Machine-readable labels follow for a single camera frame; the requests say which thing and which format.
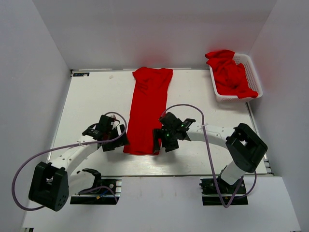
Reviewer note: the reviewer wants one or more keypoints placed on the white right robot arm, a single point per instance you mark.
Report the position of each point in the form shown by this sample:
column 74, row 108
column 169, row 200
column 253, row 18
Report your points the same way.
column 244, row 145

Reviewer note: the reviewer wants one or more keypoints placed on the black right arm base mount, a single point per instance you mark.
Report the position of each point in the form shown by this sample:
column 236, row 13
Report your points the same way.
column 210, row 196

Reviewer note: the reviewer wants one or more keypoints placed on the white plastic basket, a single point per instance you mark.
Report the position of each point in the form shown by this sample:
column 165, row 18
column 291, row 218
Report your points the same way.
column 251, row 76

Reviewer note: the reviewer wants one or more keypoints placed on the red t-shirts pile in basket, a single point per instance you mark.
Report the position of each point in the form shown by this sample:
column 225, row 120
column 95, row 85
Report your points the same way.
column 230, row 78

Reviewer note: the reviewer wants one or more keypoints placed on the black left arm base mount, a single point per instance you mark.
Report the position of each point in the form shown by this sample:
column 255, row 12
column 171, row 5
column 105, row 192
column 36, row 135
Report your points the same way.
column 106, row 192

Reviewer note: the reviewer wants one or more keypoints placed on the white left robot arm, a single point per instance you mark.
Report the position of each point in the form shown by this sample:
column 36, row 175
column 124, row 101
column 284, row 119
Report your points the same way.
column 54, row 182

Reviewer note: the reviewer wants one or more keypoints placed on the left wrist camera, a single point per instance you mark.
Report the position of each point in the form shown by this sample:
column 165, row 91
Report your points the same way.
column 114, row 122

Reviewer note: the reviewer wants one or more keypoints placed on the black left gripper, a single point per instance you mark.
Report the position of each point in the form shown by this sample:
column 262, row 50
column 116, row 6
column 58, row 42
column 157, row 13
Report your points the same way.
column 122, row 140

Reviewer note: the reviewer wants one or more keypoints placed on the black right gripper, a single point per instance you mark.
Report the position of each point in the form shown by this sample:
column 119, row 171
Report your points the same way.
column 159, row 134

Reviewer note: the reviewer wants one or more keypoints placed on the red t-shirt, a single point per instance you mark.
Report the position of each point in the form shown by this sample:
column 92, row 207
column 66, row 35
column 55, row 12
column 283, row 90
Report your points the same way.
column 148, row 103

